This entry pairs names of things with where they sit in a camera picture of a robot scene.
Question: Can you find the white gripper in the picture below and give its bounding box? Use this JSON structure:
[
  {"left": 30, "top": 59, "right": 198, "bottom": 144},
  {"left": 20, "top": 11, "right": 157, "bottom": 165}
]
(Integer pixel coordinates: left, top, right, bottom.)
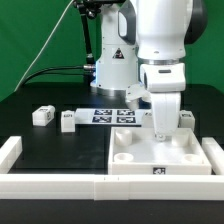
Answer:
[{"left": 125, "top": 63, "right": 186, "bottom": 141}]

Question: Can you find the white square tabletop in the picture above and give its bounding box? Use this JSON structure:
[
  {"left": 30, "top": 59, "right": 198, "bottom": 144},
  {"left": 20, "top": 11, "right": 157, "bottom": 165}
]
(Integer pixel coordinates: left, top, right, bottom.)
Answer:
[{"left": 108, "top": 127, "right": 212, "bottom": 175}]

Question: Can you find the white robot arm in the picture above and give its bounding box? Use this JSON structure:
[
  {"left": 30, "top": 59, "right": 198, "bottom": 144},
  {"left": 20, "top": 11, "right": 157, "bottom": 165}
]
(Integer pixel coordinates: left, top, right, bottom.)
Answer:
[{"left": 91, "top": 0, "right": 207, "bottom": 141}]

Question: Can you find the white marker tag sheet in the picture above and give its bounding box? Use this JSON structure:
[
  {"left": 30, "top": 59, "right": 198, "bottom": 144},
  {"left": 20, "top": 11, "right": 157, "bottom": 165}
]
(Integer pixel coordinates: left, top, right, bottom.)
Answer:
[{"left": 75, "top": 108, "right": 144, "bottom": 126}]

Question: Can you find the white U-shaped fence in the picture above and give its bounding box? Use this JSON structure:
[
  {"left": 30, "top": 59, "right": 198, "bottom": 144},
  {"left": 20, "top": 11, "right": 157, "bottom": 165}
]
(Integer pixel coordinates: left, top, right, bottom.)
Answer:
[{"left": 0, "top": 136, "right": 224, "bottom": 200}]

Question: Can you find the black cable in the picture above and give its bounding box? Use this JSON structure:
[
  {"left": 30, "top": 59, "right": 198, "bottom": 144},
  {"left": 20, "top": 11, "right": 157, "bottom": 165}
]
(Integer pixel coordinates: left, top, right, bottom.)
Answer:
[{"left": 23, "top": 64, "right": 98, "bottom": 86}]

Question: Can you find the black camera stand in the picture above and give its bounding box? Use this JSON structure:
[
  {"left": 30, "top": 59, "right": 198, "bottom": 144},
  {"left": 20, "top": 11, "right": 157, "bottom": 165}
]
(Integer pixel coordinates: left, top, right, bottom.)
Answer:
[{"left": 72, "top": 0, "right": 126, "bottom": 64}]

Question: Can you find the white cable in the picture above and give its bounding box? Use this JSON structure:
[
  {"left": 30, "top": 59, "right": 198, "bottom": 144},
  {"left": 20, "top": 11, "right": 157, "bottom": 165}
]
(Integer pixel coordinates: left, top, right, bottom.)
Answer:
[{"left": 14, "top": 0, "right": 75, "bottom": 92}]

